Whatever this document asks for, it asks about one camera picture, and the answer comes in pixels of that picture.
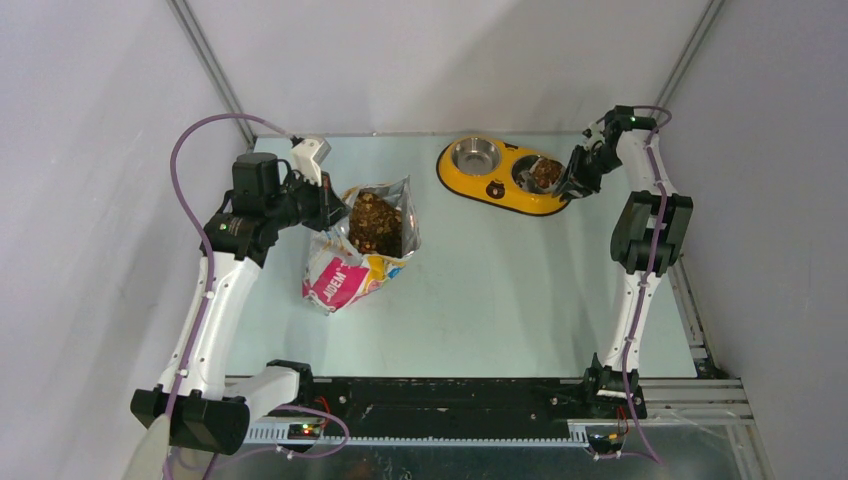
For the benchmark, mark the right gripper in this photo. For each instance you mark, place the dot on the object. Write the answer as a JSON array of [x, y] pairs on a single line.
[[570, 190]]

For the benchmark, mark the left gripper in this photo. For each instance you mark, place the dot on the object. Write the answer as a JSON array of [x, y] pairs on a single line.
[[330, 209]]

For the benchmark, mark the pet food bag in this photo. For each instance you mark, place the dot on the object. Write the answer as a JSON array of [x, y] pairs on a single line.
[[336, 275]]

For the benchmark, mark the yellow double pet bowl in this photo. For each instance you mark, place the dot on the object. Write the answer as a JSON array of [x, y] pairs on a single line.
[[494, 172]]

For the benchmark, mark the metal food scoop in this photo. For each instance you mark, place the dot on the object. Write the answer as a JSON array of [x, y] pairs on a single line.
[[544, 175]]

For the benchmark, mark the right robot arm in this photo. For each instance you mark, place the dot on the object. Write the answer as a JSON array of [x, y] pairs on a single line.
[[645, 243]]

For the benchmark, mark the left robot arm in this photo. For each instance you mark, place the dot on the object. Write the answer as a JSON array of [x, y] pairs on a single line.
[[191, 405]]

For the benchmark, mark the pet food kibble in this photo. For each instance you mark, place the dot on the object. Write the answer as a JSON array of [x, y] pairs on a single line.
[[375, 227]]

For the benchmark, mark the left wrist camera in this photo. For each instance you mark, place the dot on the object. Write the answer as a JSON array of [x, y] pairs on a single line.
[[307, 155]]

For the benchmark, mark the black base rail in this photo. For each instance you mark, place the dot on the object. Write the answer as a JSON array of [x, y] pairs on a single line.
[[462, 409]]

